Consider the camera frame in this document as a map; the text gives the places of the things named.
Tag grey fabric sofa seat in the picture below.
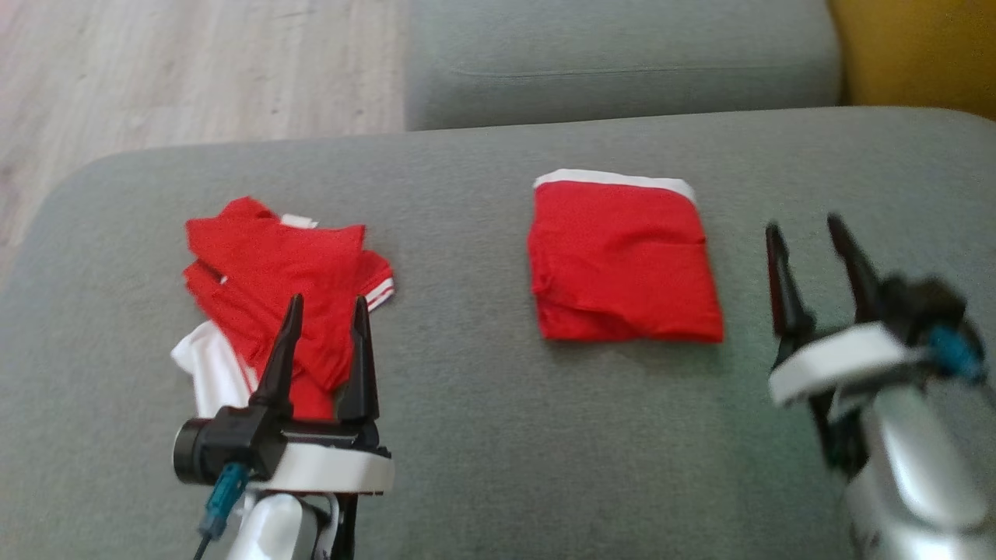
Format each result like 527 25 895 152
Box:
0 106 996 560

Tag grey sofa cushion block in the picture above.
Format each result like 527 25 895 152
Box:
404 0 844 132

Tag arm teal plug cable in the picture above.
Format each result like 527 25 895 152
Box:
924 325 996 405
193 462 251 560

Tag right arm teal plug cable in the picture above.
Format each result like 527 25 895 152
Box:
924 325 996 405

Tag red and white shirt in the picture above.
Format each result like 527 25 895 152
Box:
170 195 396 425

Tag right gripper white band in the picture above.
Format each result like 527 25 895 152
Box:
765 214 933 409

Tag red Bulls basketball shorts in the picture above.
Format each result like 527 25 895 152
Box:
526 168 725 344

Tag left arm teal plug cable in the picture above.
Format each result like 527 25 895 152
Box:
193 462 251 560

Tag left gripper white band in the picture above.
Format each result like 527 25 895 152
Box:
249 293 396 496

